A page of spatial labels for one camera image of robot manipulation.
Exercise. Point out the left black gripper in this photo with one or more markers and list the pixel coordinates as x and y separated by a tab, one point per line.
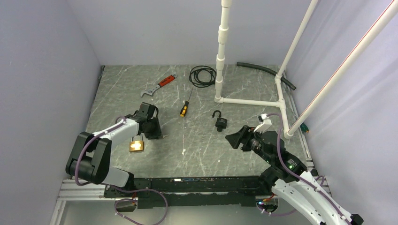
157	133

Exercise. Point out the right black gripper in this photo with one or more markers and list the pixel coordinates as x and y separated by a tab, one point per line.
243	136

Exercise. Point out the black padlock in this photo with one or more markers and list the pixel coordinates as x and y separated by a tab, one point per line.
221	123

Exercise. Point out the brass padlock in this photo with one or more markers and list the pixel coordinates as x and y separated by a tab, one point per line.
136	144

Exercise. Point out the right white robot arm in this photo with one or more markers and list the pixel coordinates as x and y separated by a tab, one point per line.
289	179

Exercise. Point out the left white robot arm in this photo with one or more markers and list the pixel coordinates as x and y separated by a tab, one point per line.
89	161

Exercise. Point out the yellow black screwdriver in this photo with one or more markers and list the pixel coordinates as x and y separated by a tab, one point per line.
184	109

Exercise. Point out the green orange screwdriver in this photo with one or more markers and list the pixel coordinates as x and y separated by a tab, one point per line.
304	128

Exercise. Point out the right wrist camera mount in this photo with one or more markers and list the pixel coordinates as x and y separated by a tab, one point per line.
264	123

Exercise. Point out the red handled adjustable wrench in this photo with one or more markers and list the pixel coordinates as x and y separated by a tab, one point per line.
161	84

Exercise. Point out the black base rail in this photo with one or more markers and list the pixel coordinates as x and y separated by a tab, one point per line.
195	191

